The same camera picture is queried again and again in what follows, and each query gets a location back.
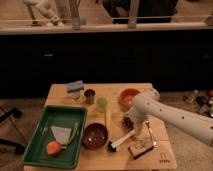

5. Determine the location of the grey folded cloth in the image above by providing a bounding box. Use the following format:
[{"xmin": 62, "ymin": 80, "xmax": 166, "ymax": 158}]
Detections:
[{"xmin": 51, "ymin": 126, "xmax": 71, "ymax": 145}]

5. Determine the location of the dark red bowl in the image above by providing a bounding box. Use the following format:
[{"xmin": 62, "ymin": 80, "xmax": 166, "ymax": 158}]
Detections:
[{"xmin": 83, "ymin": 123, "xmax": 108, "ymax": 150}]

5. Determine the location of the orange carrot toy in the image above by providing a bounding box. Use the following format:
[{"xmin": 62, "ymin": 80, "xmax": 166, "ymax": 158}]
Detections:
[{"xmin": 46, "ymin": 141, "xmax": 61, "ymax": 156}]

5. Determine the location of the orange bowl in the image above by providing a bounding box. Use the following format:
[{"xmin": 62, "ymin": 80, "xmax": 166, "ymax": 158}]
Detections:
[{"xmin": 119, "ymin": 88, "xmax": 140, "ymax": 110}]

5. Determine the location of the wooden block eraser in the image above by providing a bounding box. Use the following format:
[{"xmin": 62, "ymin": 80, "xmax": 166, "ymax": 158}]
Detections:
[{"xmin": 128, "ymin": 138, "xmax": 154, "ymax": 159}]

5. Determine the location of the clear glass jar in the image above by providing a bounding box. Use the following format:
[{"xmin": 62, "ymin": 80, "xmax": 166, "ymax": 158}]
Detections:
[{"xmin": 69, "ymin": 91, "xmax": 81, "ymax": 101}]

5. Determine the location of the dark metal cup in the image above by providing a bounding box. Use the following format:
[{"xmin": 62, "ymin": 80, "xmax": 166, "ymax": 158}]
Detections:
[{"xmin": 84, "ymin": 89, "xmax": 95, "ymax": 105}]

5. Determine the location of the green utensil in tray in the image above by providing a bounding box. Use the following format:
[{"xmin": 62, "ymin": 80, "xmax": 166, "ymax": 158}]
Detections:
[{"xmin": 62, "ymin": 122, "xmax": 79, "ymax": 149}]

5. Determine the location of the green plastic tray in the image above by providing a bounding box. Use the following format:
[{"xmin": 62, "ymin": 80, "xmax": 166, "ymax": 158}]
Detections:
[{"xmin": 23, "ymin": 106, "xmax": 87, "ymax": 169}]

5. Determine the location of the black office chair base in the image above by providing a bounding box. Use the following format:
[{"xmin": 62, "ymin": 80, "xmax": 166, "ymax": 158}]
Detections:
[{"xmin": 0, "ymin": 106, "xmax": 27, "ymax": 155}]

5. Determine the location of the blue sponge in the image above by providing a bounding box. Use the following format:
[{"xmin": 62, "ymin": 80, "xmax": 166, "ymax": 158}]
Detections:
[{"xmin": 67, "ymin": 80, "xmax": 84, "ymax": 93}]

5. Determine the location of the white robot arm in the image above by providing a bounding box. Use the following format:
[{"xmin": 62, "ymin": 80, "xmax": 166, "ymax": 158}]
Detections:
[{"xmin": 128, "ymin": 89, "xmax": 213, "ymax": 147}]

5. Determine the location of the yellow banana toy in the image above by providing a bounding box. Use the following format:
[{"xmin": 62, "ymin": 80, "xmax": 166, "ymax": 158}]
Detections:
[{"xmin": 105, "ymin": 109, "xmax": 111, "ymax": 130}]

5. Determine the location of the silver fork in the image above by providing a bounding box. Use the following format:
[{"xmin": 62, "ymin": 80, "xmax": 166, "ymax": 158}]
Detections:
[{"xmin": 145, "ymin": 121, "xmax": 157, "ymax": 147}]

